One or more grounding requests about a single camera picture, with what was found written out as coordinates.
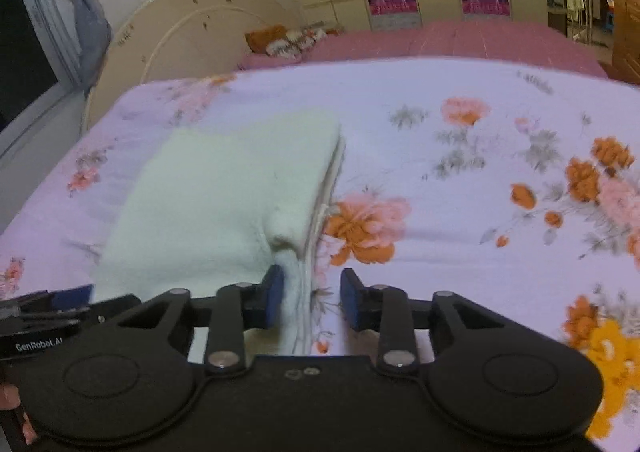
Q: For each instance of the floral orange pillow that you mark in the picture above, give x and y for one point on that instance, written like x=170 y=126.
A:
x=278 y=42

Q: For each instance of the floral lilac bed sheet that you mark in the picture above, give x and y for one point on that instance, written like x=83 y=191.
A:
x=513 y=187

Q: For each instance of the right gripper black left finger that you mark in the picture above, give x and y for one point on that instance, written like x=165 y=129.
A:
x=154 y=337

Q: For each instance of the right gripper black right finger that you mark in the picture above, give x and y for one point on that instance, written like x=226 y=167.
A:
x=390 y=312

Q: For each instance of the brown wooden door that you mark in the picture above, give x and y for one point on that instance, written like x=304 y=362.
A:
x=625 y=7

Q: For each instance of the pale green knitted garment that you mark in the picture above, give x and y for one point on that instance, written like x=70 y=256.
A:
x=211 y=210

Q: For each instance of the cream round headboard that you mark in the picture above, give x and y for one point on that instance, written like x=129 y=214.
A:
x=173 y=39

